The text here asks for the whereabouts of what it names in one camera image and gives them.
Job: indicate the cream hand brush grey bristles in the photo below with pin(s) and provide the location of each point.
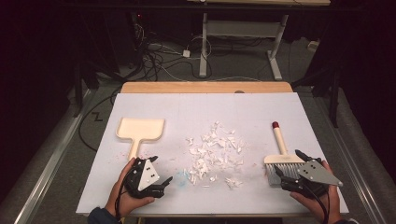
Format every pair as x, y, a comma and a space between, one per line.
281, 144

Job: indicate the black metal stand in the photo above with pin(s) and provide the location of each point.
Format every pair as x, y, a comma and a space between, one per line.
333, 96
79, 90

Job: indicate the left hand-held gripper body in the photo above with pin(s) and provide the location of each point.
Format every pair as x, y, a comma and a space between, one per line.
146, 174

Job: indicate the white power adapter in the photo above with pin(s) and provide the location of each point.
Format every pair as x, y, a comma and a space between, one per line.
186, 53

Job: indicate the person's left hand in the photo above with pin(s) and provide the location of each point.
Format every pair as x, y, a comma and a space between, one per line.
123, 199

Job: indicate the person's right hand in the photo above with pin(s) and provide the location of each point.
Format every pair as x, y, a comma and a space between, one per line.
334, 205

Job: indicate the wooden table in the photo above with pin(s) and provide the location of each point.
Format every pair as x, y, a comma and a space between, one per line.
186, 87

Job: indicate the cream plastic dustpan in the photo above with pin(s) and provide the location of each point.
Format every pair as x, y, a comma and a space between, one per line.
140, 129

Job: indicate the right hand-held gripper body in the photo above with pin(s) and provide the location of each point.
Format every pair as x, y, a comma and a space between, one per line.
316, 174

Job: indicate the pile of white paper scraps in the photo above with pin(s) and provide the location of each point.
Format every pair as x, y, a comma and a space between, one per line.
214, 149

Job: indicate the white metal desk frame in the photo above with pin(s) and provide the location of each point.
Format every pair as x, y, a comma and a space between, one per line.
241, 28

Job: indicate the metal floor rail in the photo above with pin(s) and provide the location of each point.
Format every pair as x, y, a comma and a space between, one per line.
351, 161
53, 161

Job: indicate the white table cover sheet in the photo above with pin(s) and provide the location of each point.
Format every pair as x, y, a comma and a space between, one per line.
193, 109

